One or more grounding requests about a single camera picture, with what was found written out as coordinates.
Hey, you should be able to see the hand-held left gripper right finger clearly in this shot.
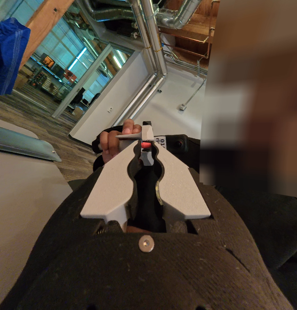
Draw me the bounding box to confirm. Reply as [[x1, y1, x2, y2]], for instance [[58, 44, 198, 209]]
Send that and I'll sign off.
[[154, 142, 211, 220]]

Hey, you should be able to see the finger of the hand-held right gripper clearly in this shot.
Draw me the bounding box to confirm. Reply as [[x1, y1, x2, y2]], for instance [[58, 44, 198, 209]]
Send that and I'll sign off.
[[115, 132, 142, 154], [139, 121, 155, 167]]

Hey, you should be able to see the blue cloth bag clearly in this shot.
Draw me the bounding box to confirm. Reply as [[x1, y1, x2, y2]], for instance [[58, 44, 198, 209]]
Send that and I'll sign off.
[[0, 17, 31, 96]]

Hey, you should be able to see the black jacket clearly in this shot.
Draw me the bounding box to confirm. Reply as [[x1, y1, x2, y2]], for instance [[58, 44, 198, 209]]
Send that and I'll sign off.
[[187, 137, 297, 310]]

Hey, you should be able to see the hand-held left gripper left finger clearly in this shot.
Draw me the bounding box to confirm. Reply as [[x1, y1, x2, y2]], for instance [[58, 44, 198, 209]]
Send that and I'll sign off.
[[80, 140, 142, 232]]

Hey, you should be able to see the wooden ceiling beam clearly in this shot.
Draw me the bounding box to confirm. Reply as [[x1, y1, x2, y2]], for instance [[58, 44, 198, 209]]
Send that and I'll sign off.
[[19, 0, 75, 70]]

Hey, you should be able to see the person's right hand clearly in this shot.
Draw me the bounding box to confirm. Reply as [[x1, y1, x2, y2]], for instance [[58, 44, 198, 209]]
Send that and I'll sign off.
[[100, 119, 143, 165]]

